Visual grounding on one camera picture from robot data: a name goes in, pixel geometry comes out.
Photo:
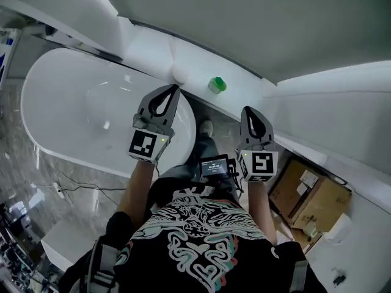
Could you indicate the grey roller blind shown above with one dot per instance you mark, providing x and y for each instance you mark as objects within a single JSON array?
[{"x": 244, "y": 17}]

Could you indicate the grey shoe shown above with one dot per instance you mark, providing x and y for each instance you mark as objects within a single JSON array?
[{"x": 206, "y": 127}]

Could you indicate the white plastic container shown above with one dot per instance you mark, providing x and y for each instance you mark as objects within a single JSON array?
[{"x": 339, "y": 229}]

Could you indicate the small black screen device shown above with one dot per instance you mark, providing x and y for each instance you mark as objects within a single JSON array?
[{"x": 214, "y": 166}]

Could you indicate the white bathtub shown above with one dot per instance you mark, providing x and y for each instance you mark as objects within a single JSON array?
[{"x": 76, "y": 102}]

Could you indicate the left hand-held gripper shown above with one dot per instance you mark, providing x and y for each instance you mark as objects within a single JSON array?
[{"x": 142, "y": 143}]

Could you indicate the black window frame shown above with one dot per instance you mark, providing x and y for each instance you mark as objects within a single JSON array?
[{"x": 195, "y": 46}]

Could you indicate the person's right forearm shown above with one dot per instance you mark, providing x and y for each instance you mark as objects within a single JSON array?
[{"x": 261, "y": 212}]

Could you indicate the white cloth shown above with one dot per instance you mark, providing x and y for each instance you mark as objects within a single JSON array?
[{"x": 181, "y": 74}]

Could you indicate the large cardboard box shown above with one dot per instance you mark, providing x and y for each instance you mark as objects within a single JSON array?
[{"x": 308, "y": 194}]

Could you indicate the green detergent bottle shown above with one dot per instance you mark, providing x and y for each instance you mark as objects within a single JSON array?
[{"x": 217, "y": 85}]

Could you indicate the white power strip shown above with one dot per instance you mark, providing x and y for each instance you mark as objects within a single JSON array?
[{"x": 58, "y": 189}]

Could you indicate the person's left forearm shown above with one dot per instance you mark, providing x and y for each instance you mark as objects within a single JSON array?
[{"x": 137, "y": 188}]

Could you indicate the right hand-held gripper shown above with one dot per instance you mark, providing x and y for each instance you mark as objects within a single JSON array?
[{"x": 262, "y": 163}]

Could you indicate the white low cabinet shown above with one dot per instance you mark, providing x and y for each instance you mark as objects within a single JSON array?
[{"x": 67, "y": 246}]

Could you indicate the blue jeans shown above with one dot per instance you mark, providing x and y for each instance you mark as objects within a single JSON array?
[{"x": 183, "y": 169}]

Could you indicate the black printed T-shirt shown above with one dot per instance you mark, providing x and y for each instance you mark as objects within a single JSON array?
[{"x": 198, "y": 249}]

